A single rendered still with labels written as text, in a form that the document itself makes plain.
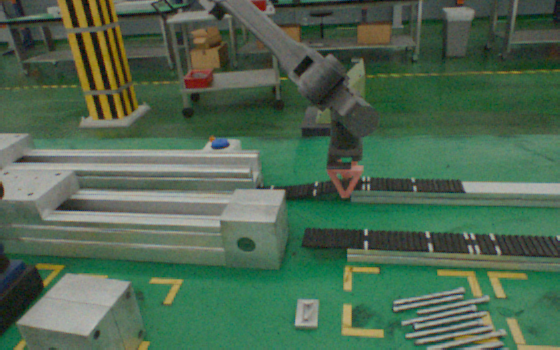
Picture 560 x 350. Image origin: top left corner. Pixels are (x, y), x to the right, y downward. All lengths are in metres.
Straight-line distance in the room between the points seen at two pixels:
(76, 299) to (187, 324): 0.15
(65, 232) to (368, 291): 0.53
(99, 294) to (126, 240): 0.20
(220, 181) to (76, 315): 0.41
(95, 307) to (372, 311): 0.37
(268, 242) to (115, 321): 0.25
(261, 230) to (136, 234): 0.22
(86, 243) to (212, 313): 0.29
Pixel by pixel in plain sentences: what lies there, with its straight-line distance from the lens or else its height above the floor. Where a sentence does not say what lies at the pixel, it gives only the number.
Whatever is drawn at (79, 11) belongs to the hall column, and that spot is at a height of 0.99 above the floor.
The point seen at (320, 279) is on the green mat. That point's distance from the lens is 0.69.
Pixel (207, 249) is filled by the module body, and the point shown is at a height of 0.81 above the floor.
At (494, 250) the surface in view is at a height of 0.81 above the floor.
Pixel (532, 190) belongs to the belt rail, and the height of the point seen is 0.81.
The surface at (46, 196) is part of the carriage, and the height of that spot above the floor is 0.90.
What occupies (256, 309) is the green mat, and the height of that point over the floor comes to 0.78.
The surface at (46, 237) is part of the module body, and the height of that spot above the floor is 0.82.
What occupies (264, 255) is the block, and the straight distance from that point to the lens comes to 0.70.
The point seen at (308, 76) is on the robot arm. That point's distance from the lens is 0.76.
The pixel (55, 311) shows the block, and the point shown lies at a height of 0.87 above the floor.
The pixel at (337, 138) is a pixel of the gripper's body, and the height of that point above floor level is 0.92.
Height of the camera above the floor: 1.23
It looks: 26 degrees down
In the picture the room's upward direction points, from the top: 5 degrees counter-clockwise
